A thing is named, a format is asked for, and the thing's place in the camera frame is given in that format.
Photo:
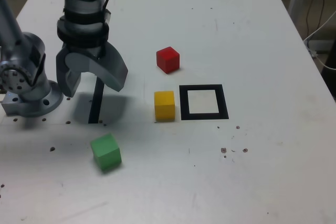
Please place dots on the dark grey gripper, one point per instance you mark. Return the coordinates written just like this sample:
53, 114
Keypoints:
86, 51

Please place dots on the red cube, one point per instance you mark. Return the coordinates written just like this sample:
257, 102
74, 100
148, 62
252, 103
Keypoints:
168, 60

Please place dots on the green cube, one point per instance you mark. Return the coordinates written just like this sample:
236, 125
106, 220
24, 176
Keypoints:
106, 153

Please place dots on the yellow cube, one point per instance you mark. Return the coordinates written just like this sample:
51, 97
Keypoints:
164, 106

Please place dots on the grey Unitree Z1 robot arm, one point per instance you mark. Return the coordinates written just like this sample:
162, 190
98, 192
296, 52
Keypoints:
78, 3

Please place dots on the black tape square outline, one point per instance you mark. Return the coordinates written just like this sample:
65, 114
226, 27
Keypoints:
183, 103

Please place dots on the black tape strip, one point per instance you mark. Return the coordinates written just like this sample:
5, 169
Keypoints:
94, 108

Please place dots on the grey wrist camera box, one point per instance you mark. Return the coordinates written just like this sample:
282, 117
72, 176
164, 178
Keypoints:
108, 17

